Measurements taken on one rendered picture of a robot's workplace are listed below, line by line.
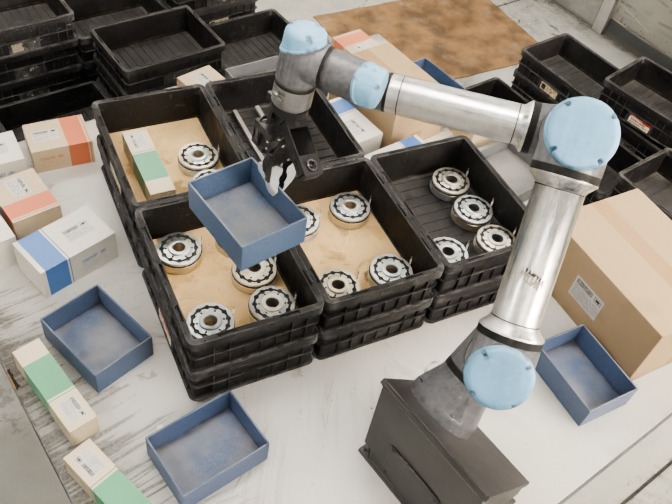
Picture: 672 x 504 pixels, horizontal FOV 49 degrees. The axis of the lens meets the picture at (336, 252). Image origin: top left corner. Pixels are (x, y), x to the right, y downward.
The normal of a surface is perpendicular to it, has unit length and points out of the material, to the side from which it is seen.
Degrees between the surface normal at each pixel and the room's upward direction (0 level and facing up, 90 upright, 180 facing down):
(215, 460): 0
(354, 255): 0
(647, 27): 90
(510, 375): 59
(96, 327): 0
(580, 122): 44
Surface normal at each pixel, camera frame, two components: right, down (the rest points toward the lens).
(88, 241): 0.13, -0.66
